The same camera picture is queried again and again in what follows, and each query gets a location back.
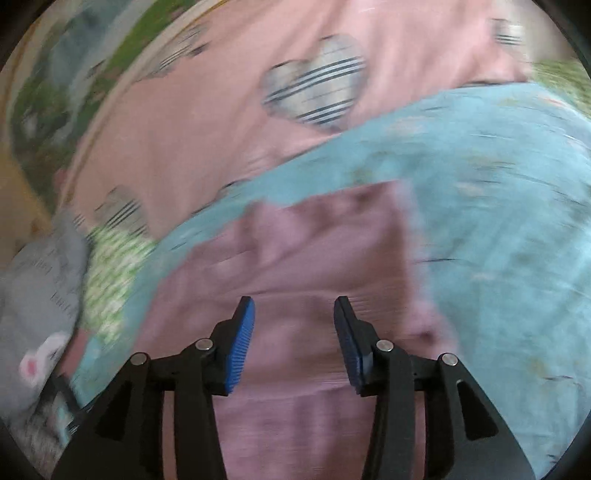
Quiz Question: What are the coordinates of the green checkered pillow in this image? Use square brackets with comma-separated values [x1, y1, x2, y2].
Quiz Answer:
[531, 59, 591, 118]
[78, 225, 158, 339]

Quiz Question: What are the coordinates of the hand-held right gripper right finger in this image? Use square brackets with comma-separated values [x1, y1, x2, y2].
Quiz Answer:
[333, 295, 536, 480]

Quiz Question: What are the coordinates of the mauve knit sweater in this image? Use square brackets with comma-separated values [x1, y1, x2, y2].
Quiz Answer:
[134, 180, 459, 480]

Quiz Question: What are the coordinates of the floral headboard with gold frame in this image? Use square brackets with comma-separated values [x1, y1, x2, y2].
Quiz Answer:
[7, 0, 195, 195]

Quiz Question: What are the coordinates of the light blue floral blanket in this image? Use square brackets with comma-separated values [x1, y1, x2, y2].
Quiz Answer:
[69, 83, 591, 480]

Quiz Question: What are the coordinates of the grey printed pillow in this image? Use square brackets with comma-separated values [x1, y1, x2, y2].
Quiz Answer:
[0, 211, 93, 416]

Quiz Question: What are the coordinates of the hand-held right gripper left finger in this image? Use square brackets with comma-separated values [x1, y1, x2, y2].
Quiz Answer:
[51, 295, 256, 480]

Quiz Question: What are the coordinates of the pink heart print quilt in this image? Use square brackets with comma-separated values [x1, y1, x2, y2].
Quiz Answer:
[55, 0, 536, 241]

